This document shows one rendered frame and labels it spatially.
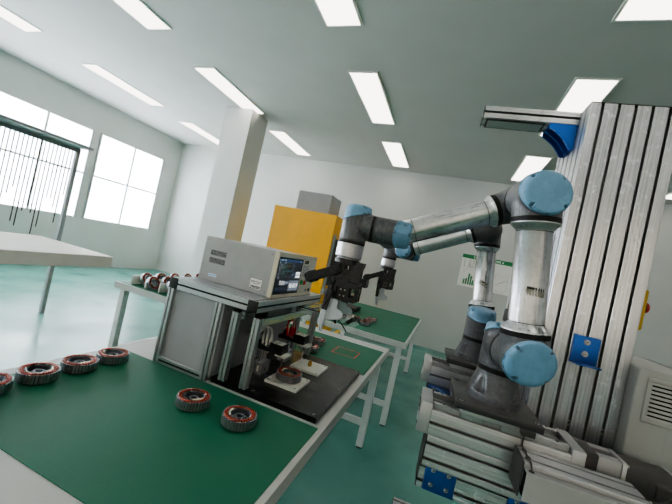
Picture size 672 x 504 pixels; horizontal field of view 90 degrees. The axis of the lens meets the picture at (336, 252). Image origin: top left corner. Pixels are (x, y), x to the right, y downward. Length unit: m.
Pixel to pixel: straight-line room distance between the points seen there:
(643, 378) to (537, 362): 0.45
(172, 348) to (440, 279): 5.62
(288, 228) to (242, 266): 3.95
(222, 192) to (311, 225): 1.49
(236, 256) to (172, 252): 7.84
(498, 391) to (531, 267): 0.37
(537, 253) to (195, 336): 1.26
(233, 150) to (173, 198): 4.18
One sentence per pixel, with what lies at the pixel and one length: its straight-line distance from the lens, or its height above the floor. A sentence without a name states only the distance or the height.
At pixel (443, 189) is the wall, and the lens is 6.90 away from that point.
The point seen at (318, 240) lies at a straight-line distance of 5.21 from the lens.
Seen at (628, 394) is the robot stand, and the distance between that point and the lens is 1.39.
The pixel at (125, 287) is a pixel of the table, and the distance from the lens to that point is 3.25.
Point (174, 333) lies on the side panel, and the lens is 1.60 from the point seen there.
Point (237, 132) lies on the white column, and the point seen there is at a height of 2.90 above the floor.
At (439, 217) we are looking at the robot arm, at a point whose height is 1.53.
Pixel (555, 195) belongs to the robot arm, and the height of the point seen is 1.61.
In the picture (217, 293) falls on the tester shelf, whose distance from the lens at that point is 1.44.
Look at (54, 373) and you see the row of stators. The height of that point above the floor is 0.78.
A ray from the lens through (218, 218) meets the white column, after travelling 5.56.
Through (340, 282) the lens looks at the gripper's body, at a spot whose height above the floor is 1.29.
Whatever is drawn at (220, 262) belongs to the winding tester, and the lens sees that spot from 1.60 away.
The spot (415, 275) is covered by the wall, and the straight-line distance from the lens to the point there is 6.70.
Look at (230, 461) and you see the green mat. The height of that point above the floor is 0.75.
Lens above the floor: 1.36
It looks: level
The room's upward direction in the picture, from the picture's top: 12 degrees clockwise
